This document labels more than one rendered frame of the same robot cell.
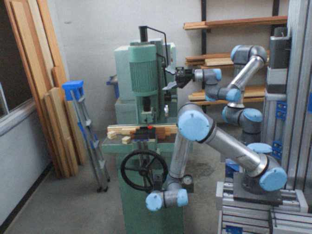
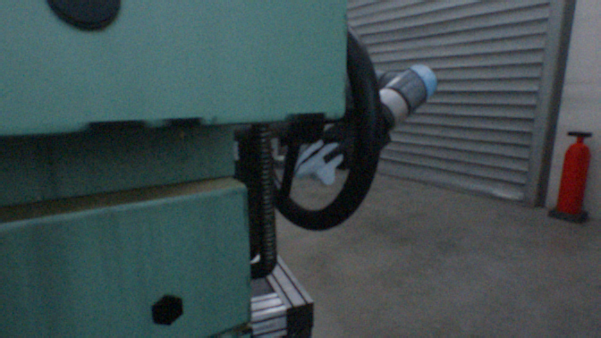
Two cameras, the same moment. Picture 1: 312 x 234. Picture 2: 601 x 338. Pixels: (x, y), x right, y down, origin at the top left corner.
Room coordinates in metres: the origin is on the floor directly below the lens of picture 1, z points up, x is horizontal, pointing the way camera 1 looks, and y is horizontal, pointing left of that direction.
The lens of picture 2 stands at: (1.63, 0.46, 0.85)
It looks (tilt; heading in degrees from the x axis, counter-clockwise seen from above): 12 degrees down; 230
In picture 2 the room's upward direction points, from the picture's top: straight up
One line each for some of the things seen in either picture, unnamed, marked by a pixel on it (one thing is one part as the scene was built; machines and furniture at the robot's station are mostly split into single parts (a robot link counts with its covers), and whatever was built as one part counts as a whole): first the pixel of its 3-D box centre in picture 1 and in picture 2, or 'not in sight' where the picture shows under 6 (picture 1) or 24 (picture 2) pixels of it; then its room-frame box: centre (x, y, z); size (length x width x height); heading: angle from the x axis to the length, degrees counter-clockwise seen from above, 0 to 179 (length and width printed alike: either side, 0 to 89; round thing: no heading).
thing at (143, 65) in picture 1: (143, 70); not in sight; (1.67, 0.06, 1.35); 0.18 x 0.18 x 0.31
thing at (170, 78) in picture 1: (169, 81); not in sight; (1.86, -0.12, 1.23); 0.09 x 0.08 x 0.15; 174
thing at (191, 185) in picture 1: (187, 183); not in sight; (1.50, -0.19, 0.58); 0.12 x 0.08 x 0.08; 174
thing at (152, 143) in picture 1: (145, 143); not in sight; (1.48, 0.08, 0.92); 0.15 x 0.13 x 0.09; 84
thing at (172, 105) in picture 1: (171, 108); not in sight; (1.83, -0.12, 1.02); 0.09 x 0.07 x 0.12; 84
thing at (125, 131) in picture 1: (160, 130); not in sight; (1.66, -0.03, 0.92); 0.55 x 0.02 x 0.04; 84
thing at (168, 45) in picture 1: (166, 55); not in sight; (1.97, -0.12, 1.40); 0.10 x 0.06 x 0.16; 174
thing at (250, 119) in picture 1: (251, 120); not in sight; (1.58, -0.63, 0.98); 0.13 x 0.12 x 0.14; 39
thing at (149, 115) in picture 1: (148, 115); not in sight; (1.69, 0.05, 1.03); 0.14 x 0.07 x 0.09; 174
